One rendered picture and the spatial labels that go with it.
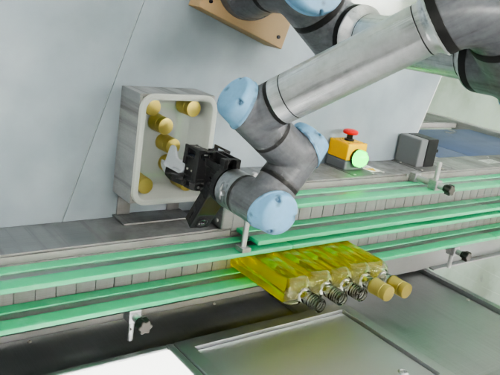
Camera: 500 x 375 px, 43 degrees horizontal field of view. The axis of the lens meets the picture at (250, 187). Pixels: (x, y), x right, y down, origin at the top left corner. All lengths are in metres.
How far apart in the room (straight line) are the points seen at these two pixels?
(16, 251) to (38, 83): 0.30
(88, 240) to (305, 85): 0.52
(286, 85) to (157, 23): 0.42
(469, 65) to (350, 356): 0.65
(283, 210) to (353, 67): 0.27
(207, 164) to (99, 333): 0.43
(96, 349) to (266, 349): 0.34
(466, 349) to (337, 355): 0.37
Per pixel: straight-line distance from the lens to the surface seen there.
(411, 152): 1.82
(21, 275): 1.13
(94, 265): 1.17
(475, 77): 0.99
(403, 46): 0.90
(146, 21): 1.28
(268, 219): 1.02
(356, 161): 1.60
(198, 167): 1.18
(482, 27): 0.88
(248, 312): 1.50
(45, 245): 1.19
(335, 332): 1.42
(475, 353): 1.58
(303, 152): 1.05
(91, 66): 1.25
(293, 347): 1.33
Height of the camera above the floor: 1.88
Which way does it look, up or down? 48 degrees down
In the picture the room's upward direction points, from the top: 118 degrees clockwise
